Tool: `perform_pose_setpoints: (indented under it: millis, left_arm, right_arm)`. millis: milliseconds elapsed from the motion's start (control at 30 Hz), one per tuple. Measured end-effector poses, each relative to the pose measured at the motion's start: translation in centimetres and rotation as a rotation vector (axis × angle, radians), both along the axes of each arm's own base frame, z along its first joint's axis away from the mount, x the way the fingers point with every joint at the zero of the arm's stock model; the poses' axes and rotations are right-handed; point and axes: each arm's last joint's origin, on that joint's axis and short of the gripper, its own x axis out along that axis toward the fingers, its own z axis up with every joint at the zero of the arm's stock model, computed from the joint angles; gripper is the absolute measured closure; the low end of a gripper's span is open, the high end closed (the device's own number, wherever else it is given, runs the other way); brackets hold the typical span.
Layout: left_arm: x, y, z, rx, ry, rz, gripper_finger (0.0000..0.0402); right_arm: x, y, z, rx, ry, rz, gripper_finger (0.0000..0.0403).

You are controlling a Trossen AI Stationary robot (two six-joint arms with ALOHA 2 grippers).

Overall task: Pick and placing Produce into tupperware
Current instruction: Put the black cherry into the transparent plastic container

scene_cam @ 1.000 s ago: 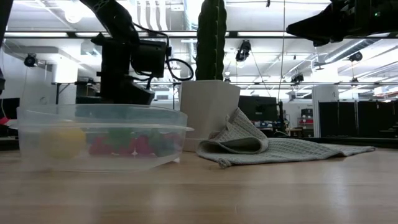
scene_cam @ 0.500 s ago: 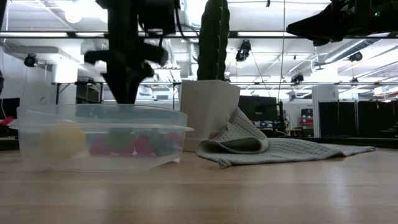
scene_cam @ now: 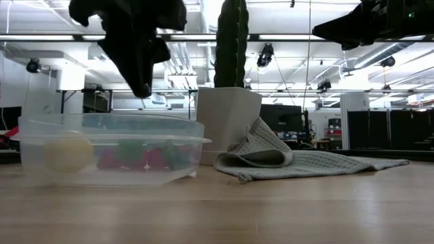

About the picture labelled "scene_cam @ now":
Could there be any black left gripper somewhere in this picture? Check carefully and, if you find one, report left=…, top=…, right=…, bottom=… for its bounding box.
left=68, top=0, right=188, bottom=99

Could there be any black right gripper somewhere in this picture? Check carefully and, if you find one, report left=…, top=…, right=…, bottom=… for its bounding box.
left=312, top=0, right=434, bottom=52

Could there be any yellow lemon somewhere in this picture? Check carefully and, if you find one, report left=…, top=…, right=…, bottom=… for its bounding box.
left=43, top=131, right=96, bottom=174

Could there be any clear plastic tupperware container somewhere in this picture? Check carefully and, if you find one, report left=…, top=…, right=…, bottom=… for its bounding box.
left=17, top=113, right=213, bottom=188

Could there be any black background table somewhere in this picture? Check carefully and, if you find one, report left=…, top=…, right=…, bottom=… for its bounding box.
left=56, top=87, right=199, bottom=119

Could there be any green cactus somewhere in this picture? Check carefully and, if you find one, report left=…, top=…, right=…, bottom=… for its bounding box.
left=213, top=0, right=250, bottom=89

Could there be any white faceted plant pot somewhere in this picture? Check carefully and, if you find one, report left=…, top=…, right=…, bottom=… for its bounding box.
left=195, top=86, right=263, bottom=167

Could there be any black monitor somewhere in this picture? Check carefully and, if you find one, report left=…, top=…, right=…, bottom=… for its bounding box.
left=0, top=106, right=22, bottom=131
left=260, top=104, right=303, bottom=134

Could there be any black cabinet row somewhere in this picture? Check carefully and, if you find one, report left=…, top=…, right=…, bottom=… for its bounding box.
left=347, top=108, right=434, bottom=152

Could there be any grey waffle cloth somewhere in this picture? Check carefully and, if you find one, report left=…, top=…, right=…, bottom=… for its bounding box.
left=213, top=117, right=411, bottom=184

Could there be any red bar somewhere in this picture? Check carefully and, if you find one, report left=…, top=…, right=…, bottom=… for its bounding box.
left=0, top=127, right=20, bottom=142

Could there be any black hanging cable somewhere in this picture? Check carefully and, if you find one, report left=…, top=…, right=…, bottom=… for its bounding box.
left=301, top=0, right=312, bottom=110

